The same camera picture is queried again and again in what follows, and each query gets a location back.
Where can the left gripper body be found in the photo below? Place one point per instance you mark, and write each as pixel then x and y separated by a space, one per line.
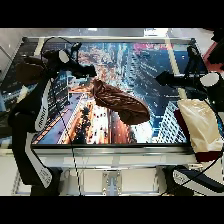
pixel 87 70

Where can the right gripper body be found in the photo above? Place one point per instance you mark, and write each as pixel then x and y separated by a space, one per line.
pixel 165 78

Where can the brown shirt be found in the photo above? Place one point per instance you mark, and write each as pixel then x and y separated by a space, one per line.
pixel 120 102

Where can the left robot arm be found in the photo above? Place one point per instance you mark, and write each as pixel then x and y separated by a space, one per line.
pixel 22 121

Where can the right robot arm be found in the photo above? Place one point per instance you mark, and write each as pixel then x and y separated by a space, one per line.
pixel 210 80

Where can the cream garment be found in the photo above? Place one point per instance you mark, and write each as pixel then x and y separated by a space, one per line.
pixel 200 124

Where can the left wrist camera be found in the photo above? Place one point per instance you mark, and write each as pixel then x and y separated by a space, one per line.
pixel 76 47

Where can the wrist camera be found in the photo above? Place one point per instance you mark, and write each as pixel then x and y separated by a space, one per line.
pixel 192 52
pixel 76 47

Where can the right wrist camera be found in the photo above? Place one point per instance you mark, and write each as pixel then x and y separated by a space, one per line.
pixel 192 52

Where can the silver frame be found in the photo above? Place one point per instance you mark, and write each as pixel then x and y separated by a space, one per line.
pixel 112 182

